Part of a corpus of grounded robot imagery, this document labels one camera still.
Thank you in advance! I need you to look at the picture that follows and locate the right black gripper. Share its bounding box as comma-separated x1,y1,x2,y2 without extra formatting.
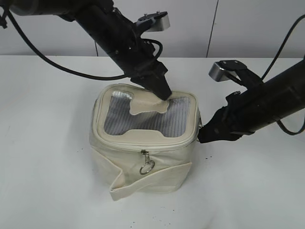
198,107,242,144

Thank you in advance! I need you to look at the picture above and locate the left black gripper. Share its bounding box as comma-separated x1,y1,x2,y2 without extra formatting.
131,60,172,100

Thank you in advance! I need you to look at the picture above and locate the metal ring zipper pull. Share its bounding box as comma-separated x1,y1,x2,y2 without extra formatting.
139,150,155,176
198,118,203,129

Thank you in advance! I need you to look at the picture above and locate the cream square zipper bag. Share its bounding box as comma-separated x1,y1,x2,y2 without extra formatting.
90,83,201,201

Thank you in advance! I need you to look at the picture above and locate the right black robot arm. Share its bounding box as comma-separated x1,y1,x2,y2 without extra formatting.
197,60,305,143

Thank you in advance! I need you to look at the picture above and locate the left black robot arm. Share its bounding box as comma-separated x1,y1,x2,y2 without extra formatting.
0,0,172,101

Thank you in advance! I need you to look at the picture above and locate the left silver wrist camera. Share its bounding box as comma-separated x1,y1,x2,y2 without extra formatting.
135,11,171,33

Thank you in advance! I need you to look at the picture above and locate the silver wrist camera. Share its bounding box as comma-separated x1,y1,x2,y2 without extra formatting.
208,60,250,86
135,11,171,33

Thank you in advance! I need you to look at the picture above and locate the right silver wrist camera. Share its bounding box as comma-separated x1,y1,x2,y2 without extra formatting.
208,60,250,86

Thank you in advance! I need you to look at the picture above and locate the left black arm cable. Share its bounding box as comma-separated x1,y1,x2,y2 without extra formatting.
0,7,164,80

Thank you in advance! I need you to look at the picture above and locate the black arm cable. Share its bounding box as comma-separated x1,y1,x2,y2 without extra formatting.
261,14,305,134
0,7,164,80

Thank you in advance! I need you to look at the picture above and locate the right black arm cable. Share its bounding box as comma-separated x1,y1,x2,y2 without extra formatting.
261,14,305,134

